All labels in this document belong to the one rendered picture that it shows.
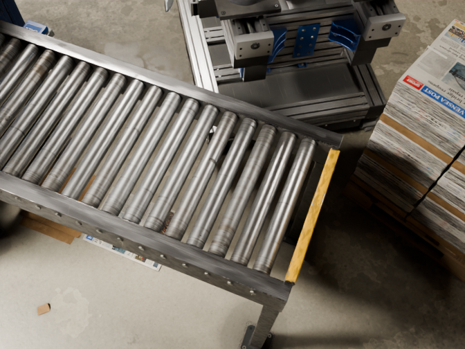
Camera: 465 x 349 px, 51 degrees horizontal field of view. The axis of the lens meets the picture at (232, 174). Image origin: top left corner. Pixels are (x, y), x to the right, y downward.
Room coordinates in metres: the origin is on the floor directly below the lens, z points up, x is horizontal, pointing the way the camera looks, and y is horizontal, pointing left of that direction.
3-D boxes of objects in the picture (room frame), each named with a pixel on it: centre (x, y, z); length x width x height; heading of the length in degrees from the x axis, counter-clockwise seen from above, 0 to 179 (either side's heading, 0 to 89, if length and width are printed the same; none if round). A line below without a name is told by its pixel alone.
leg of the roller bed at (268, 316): (0.34, -0.14, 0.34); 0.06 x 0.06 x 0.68; 71
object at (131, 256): (0.80, 0.42, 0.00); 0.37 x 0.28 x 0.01; 71
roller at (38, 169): (0.83, 0.52, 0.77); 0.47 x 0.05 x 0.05; 161
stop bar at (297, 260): (0.56, -0.23, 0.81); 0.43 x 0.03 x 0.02; 161
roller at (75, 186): (0.79, 0.39, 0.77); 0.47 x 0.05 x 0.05; 161
